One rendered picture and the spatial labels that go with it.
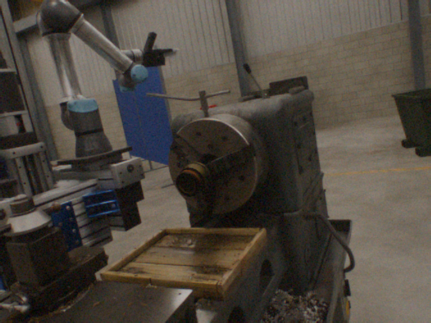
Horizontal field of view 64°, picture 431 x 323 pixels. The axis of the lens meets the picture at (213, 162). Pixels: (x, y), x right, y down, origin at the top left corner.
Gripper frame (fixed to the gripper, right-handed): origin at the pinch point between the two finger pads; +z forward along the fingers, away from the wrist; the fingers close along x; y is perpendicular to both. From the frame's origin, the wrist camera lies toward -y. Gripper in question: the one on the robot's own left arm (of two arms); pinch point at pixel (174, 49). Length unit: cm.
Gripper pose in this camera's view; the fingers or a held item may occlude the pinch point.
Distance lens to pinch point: 189.5
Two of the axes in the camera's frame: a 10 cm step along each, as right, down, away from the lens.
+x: 5.9, 1.7, -7.9
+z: 8.0, -2.5, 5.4
